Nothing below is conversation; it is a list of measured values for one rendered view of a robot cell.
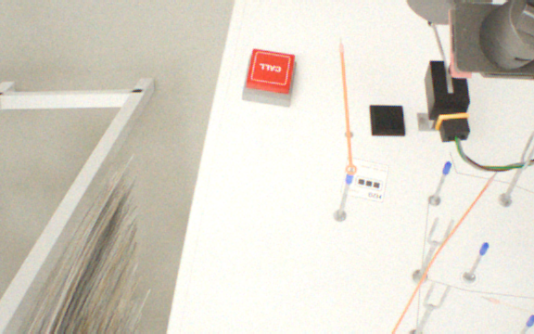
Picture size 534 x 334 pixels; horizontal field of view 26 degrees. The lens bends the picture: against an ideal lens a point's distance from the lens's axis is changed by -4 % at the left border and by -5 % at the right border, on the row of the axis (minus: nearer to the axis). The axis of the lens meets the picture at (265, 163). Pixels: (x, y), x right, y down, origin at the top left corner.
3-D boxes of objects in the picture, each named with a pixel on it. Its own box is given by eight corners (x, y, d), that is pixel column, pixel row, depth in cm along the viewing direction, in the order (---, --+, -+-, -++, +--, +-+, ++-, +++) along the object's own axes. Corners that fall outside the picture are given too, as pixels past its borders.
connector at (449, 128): (457, 105, 132) (461, 96, 130) (467, 142, 130) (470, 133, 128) (433, 107, 132) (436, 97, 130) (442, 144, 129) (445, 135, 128)
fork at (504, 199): (496, 192, 133) (526, 129, 121) (511, 192, 134) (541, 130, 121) (498, 208, 132) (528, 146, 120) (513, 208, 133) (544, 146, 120)
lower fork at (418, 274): (410, 283, 127) (435, 225, 115) (412, 268, 128) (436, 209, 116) (427, 285, 127) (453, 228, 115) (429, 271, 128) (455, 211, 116)
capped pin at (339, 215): (342, 208, 131) (355, 160, 122) (349, 219, 131) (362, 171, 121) (330, 212, 131) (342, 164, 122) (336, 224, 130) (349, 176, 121)
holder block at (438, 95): (458, 80, 135) (464, 60, 131) (464, 121, 132) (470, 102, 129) (424, 79, 134) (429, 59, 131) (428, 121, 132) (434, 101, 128)
